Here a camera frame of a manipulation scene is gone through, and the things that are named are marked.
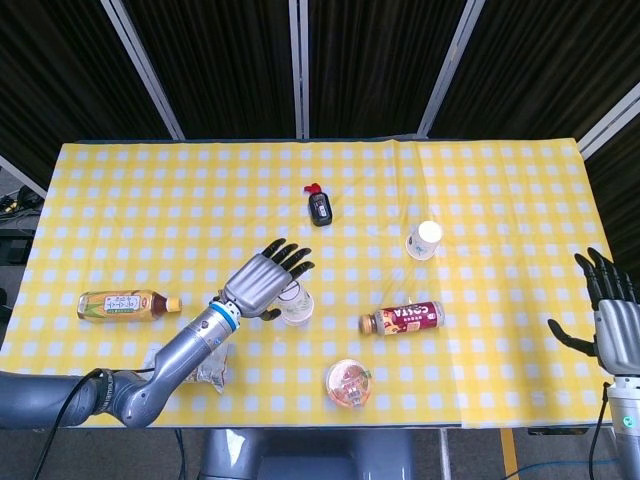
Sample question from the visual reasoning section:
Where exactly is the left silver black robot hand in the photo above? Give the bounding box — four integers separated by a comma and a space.
219, 238, 317, 322

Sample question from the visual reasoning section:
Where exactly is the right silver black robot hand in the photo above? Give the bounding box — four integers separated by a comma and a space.
547, 247, 640, 374

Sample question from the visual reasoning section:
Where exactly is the clear plastic cup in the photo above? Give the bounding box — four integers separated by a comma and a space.
277, 282, 315, 325

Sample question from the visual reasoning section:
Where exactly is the paper cup blue flower print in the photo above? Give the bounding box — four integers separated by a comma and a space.
404, 220, 444, 262

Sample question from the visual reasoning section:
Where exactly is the grey robot base column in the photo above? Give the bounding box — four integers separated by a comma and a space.
199, 428, 416, 480

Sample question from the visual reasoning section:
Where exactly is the yellow white checked tablecloth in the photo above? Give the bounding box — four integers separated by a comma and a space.
0, 137, 615, 431

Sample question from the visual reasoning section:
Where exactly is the orange fruit jelly cup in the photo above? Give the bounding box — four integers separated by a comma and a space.
324, 358, 375, 410

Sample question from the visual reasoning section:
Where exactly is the small black bottle red cap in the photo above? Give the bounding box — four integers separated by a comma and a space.
303, 183, 335, 228

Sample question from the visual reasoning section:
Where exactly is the tea bottle yellow label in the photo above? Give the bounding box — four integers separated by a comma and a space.
76, 288, 184, 324

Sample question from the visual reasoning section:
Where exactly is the Costa coffee bottle red label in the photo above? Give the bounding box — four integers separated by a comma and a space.
358, 299, 445, 337

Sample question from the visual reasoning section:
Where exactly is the black partition curtain panel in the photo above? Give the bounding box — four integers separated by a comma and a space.
307, 0, 469, 139
429, 0, 640, 142
122, 0, 301, 141
0, 0, 174, 190

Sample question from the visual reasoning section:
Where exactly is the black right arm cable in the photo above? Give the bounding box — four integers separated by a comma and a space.
588, 383, 609, 480

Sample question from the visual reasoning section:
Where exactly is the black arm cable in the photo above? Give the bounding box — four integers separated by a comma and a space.
47, 368, 109, 480
588, 383, 609, 480

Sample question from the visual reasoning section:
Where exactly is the blue floor cable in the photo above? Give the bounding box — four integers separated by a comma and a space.
514, 458, 592, 475

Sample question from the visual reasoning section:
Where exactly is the white partition frame post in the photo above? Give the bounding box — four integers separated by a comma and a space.
417, 0, 481, 139
577, 82, 640, 161
287, 0, 311, 140
0, 153, 49, 199
99, 0, 186, 141

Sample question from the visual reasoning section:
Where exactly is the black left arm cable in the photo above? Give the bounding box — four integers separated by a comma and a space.
47, 368, 109, 480

